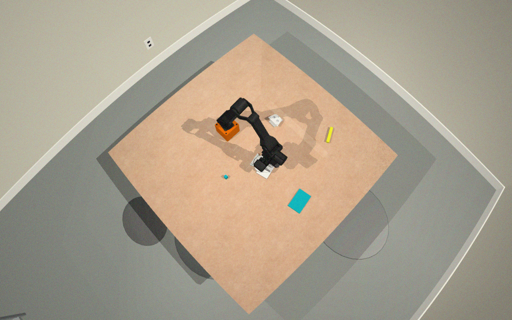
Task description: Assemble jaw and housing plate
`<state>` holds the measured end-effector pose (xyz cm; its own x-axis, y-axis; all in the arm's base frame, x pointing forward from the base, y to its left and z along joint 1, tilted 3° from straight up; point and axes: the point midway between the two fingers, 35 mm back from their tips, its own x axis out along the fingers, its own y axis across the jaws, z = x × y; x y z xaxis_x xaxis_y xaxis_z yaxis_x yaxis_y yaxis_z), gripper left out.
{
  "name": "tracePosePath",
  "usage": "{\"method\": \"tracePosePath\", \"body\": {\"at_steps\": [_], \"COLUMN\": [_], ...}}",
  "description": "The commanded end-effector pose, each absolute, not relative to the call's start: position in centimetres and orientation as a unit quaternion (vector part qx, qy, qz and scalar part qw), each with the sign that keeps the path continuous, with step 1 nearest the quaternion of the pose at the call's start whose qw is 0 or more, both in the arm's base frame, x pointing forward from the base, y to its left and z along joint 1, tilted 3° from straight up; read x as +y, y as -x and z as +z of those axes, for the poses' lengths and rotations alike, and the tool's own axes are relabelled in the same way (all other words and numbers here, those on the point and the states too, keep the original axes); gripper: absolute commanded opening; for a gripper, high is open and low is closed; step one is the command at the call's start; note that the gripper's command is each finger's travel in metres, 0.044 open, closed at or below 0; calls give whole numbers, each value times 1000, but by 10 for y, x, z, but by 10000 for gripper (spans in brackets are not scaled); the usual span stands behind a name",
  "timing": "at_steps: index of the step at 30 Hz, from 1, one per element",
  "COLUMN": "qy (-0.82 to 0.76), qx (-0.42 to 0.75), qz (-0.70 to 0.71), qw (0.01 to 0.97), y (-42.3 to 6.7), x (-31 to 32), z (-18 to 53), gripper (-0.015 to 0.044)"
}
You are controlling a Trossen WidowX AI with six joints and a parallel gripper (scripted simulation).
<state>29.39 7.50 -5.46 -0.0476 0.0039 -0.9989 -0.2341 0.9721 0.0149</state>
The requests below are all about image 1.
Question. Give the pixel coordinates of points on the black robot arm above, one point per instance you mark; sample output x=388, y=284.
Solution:
x=269, y=144

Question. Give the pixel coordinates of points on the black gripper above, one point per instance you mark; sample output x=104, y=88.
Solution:
x=262, y=163

